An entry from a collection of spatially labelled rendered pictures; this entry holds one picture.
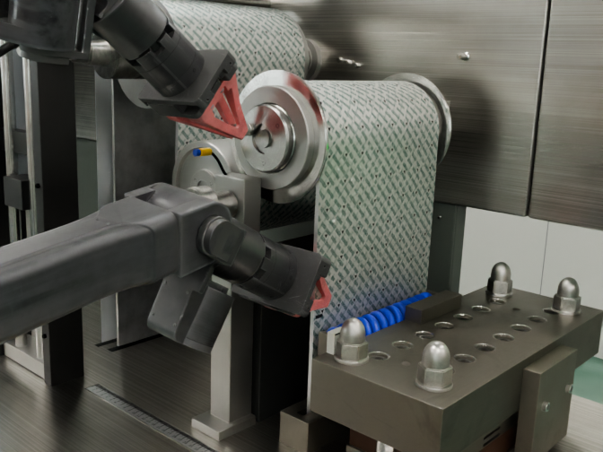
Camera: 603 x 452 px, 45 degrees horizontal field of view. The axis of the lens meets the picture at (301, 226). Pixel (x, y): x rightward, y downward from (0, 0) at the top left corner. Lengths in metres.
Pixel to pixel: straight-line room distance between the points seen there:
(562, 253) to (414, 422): 2.89
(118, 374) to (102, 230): 0.52
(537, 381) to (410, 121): 0.34
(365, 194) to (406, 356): 0.19
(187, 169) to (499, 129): 0.42
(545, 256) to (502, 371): 2.83
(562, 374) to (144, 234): 0.51
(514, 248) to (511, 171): 2.66
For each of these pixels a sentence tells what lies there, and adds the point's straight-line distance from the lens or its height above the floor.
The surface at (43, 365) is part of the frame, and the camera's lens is 1.06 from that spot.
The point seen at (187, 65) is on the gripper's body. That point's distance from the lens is 0.72.
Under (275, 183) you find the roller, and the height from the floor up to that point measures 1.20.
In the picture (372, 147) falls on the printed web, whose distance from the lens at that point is 0.85.
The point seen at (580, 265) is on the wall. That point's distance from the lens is 3.55.
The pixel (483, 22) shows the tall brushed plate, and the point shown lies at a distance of 1.04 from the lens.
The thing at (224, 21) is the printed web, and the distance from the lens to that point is 1.02.
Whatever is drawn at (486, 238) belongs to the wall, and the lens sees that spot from 3.73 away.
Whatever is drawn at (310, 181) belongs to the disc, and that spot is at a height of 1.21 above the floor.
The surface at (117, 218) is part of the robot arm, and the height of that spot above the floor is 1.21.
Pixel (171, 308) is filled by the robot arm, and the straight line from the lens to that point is 0.67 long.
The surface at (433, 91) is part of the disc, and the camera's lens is 0.98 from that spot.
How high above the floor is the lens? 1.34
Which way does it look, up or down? 13 degrees down
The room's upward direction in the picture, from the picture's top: 2 degrees clockwise
